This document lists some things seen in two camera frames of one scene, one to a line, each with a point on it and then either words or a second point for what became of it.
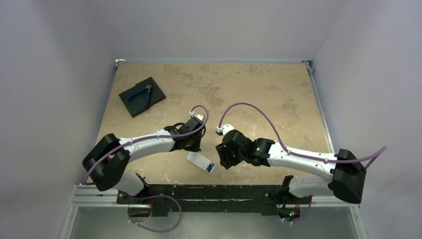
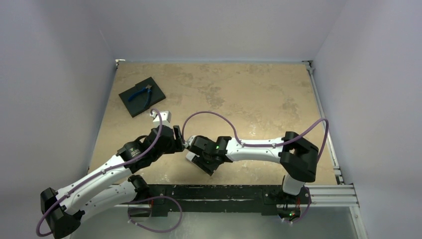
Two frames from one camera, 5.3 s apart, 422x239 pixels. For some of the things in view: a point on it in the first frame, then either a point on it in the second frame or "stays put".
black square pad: [136, 105] stays put
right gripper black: [225, 155] → [201, 163]
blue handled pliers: [147, 88] stays put
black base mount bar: [161, 198] stays put
